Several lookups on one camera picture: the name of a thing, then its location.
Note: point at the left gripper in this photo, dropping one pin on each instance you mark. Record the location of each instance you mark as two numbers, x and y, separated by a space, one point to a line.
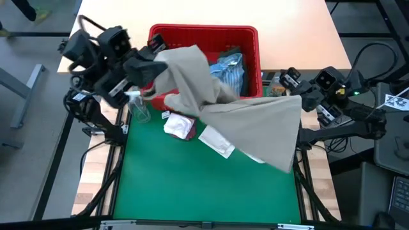
112 89

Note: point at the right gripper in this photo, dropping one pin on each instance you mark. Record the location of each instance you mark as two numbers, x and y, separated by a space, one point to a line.
329 115

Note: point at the white paper garment tag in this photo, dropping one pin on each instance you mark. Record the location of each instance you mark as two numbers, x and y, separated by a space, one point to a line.
165 115

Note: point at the khaki trousers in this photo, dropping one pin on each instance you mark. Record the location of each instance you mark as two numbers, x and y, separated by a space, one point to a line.
255 127

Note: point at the white garment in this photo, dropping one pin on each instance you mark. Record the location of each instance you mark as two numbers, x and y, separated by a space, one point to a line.
179 126

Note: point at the maroon garment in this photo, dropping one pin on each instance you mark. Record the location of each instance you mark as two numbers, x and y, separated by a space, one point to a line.
193 127

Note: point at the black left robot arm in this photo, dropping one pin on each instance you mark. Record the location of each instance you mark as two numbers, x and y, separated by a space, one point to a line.
80 48

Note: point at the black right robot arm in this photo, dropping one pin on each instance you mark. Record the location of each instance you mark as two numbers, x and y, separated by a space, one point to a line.
364 113

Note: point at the red plastic laundry bin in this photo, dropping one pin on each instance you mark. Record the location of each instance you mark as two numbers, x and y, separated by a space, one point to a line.
223 35

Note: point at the clear plastic spray bottle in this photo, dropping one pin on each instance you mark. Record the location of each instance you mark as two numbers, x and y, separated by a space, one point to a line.
139 108

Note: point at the light wooden table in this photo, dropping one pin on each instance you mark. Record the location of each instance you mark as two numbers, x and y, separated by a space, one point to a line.
287 32

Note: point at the white printed flag tag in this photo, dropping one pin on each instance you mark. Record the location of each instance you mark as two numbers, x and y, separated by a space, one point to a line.
396 102

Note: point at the blue striped shirt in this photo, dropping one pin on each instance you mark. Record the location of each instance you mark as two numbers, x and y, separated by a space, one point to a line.
230 72

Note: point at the dark grey desk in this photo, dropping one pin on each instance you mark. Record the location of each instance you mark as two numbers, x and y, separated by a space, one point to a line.
386 153

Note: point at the cream canvas tote bag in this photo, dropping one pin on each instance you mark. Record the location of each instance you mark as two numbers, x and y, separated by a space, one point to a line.
217 142

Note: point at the black table base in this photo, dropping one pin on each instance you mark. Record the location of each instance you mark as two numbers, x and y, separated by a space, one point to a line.
393 25

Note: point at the grey metal table leg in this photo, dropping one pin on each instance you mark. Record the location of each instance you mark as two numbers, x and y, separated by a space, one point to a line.
28 86

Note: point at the person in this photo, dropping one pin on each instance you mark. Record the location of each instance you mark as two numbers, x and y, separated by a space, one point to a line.
25 8

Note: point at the black keyboard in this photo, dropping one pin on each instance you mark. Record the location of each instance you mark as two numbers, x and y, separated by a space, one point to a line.
401 198

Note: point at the black computer mouse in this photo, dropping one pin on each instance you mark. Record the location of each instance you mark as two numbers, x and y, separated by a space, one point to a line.
383 220

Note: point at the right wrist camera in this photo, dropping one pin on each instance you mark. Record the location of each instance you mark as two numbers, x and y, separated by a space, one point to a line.
329 80

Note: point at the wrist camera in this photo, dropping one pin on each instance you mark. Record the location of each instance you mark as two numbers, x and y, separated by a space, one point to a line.
329 80
115 43

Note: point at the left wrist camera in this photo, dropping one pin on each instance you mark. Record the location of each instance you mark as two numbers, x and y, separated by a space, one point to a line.
115 43

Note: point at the black aluminium table frame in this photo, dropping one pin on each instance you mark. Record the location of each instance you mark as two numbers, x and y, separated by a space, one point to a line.
112 198

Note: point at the silver camera mount bar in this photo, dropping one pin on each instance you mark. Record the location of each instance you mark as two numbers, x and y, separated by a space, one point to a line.
118 223

